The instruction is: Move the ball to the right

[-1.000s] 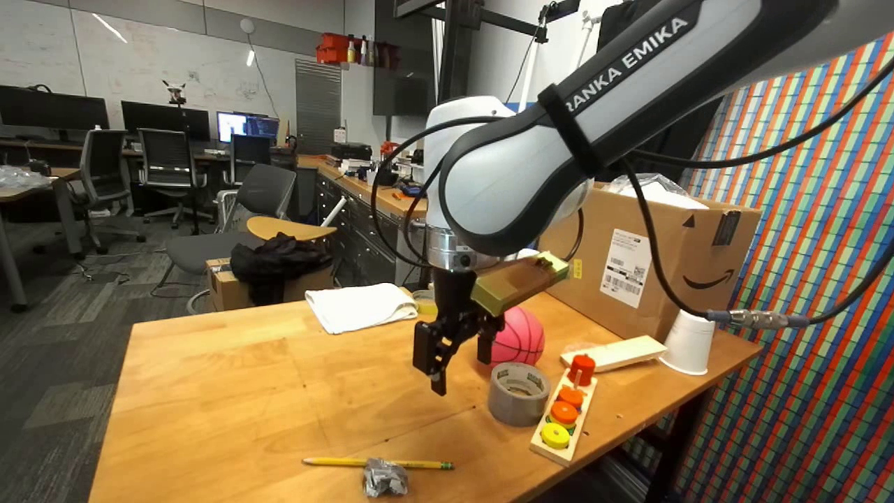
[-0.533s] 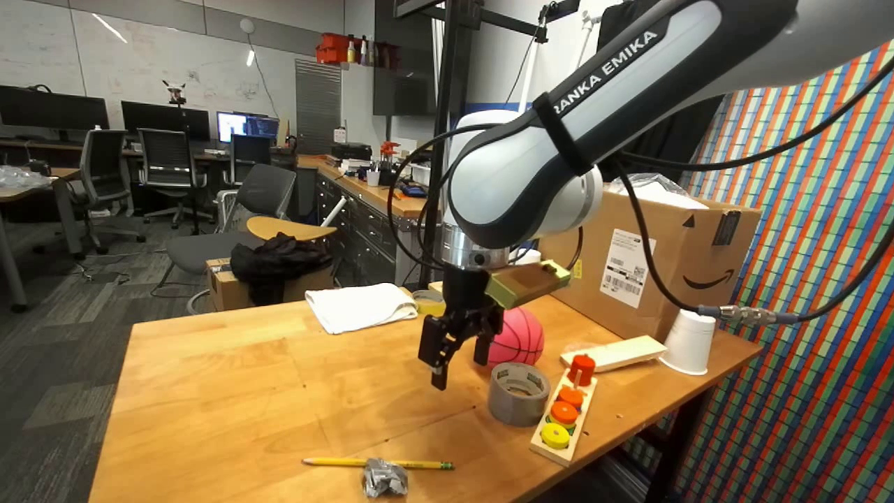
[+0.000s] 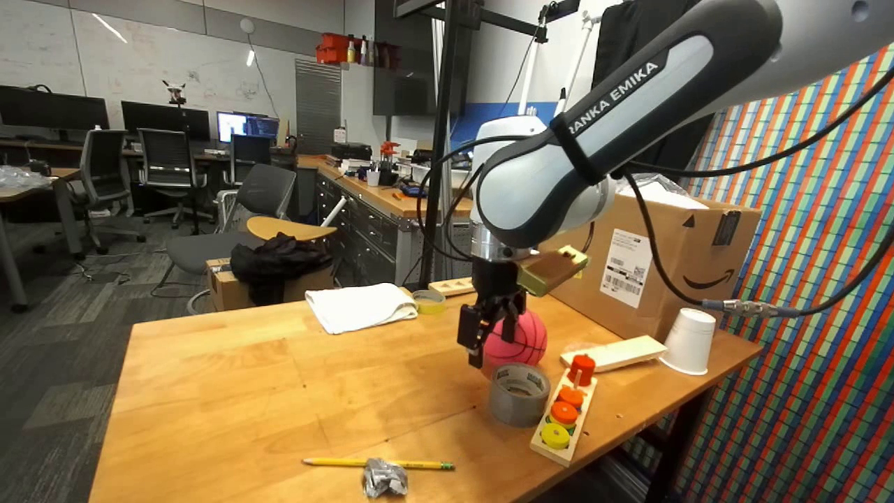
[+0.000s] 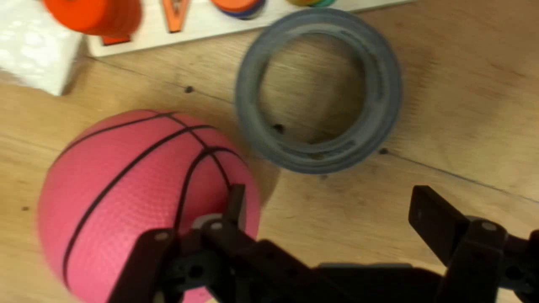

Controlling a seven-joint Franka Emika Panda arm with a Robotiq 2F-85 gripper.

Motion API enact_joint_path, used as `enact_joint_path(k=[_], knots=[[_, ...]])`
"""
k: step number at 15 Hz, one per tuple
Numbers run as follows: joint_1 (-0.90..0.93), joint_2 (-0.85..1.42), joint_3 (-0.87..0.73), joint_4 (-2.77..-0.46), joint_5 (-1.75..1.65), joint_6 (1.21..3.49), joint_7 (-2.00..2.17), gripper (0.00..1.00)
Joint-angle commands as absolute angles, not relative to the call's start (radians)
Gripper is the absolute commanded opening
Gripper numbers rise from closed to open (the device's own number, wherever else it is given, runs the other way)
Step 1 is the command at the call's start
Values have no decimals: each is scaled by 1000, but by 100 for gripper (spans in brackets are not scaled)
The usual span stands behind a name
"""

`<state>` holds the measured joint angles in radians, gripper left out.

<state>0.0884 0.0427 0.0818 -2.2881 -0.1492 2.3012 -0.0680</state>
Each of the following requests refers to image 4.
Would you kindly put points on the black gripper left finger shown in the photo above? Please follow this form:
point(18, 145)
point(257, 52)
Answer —
point(225, 262)

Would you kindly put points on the orange round piece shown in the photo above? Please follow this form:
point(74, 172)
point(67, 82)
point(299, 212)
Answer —
point(237, 5)

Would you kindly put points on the white foam block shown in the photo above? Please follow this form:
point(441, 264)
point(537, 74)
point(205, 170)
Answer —
point(35, 50)

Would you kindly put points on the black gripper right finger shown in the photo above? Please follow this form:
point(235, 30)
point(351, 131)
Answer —
point(483, 257)

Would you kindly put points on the orange triangle piece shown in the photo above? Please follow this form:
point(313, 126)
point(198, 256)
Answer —
point(176, 13)

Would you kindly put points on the red cylinder peg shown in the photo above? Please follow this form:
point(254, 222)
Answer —
point(90, 13)

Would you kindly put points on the pink basketball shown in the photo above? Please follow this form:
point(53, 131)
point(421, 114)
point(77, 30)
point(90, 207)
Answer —
point(124, 202)

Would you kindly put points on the wooden shape sorter board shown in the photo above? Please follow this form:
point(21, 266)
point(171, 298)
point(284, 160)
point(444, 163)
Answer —
point(225, 27)

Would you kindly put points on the grey tape roll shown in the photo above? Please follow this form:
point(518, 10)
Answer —
point(254, 106)

